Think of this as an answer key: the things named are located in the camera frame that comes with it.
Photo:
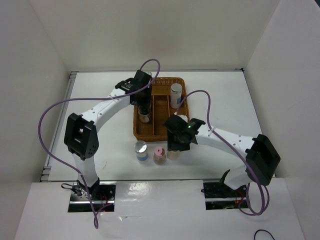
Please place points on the aluminium table edge rail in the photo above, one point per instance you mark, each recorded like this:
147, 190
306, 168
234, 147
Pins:
47, 166

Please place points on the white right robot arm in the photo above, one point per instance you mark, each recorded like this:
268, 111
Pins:
258, 155

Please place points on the silver-capped white spice bottle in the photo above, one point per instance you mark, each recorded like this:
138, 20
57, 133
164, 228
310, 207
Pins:
175, 95

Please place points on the pink-capped spice bottle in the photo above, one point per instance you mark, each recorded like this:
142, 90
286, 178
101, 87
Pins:
159, 156

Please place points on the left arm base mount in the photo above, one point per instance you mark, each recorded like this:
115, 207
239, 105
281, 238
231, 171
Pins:
103, 198

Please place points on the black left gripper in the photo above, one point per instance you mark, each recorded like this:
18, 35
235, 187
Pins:
147, 101

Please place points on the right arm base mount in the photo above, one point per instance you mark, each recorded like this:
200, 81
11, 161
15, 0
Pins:
218, 196

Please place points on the black-capped brown spice bottle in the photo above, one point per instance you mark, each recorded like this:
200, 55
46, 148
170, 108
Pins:
144, 114

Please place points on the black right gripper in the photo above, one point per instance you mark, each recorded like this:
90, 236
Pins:
172, 144

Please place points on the silver-capped blue-label bottle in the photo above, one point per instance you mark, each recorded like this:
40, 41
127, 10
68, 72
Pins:
141, 151

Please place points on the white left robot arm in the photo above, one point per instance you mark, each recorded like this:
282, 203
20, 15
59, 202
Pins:
81, 133

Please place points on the brown wicker divided tray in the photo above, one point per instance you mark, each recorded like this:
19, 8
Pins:
154, 131

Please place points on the yellow-capped spice bottle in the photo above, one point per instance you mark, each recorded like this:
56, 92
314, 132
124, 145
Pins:
173, 154

